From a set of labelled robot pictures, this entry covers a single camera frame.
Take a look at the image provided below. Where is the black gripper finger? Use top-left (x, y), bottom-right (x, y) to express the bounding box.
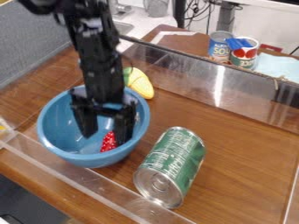
top-left (113, 108), bottom-right (136, 146)

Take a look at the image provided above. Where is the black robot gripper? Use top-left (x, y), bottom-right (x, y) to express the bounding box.
top-left (60, 0), bottom-right (136, 138)

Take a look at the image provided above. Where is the red toy strawberry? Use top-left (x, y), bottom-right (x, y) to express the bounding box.
top-left (100, 131), bottom-right (117, 152)

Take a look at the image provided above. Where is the blue plastic bowl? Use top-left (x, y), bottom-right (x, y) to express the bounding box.
top-left (36, 87), bottom-right (150, 168)

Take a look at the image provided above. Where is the green labelled tin can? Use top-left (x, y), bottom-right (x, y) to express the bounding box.
top-left (133, 127), bottom-right (207, 208)

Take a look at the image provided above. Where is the clear acrylic front barrier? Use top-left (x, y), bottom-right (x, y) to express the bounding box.
top-left (0, 116), bottom-right (195, 224)

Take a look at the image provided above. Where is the clear acrylic barrier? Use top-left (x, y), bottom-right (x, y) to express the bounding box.
top-left (0, 116), bottom-right (195, 224)
top-left (118, 24), bottom-right (299, 135)

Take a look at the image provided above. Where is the clear acrylic back barrier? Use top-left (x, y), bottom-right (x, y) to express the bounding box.
top-left (118, 24), bottom-right (299, 135)

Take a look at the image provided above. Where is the blue soup can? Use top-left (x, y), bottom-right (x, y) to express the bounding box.
top-left (208, 31), bottom-right (233, 62)

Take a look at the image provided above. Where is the red and white tomato can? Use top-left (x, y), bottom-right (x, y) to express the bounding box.
top-left (229, 37), bottom-right (259, 69)

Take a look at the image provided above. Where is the blue plastic piece on can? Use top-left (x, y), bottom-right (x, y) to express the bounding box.
top-left (225, 38), bottom-right (252, 51)

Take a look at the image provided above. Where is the light blue cloth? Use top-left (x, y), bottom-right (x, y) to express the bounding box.
top-left (255, 52), bottom-right (299, 84)

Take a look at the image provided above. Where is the grey metal pole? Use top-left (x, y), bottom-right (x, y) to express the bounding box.
top-left (216, 1), bottom-right (235, 32)

